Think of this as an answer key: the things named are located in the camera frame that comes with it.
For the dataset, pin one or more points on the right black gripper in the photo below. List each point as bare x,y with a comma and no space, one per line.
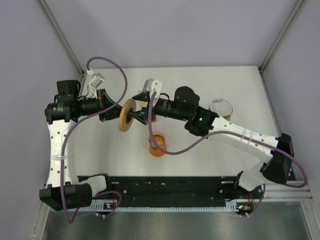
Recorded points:
142,115

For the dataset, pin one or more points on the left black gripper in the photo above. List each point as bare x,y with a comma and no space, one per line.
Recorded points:
103,100

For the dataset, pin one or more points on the orange liquid glass flask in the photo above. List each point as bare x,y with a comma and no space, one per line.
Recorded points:
160,140

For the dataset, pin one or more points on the orange filter box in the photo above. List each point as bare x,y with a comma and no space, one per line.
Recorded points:
142,102

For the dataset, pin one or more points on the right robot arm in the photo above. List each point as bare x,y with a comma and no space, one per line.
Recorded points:
274,152

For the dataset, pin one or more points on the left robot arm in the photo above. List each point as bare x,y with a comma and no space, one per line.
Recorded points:
63,188

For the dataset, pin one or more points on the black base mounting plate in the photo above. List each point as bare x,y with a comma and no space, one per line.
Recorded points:
178,191

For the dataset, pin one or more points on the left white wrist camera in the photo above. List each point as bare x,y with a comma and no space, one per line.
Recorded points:
96,79

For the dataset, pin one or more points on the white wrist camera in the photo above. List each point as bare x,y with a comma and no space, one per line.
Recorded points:
150,86
96,79

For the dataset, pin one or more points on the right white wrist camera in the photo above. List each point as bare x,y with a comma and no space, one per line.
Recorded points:
150,86

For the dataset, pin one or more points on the grey slotted cable duct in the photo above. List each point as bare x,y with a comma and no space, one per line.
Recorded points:
104,206

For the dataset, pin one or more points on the left aluminium frame post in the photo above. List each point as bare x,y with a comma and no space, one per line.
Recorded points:
60,35

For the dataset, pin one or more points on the aluminium frame post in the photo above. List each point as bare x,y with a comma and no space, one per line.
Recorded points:
60,35
294,13

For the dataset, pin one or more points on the aluminium front rail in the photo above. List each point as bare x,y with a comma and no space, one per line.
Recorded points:
287,191

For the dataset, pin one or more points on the right aluminium frame post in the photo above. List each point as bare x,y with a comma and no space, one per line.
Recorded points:
294,13

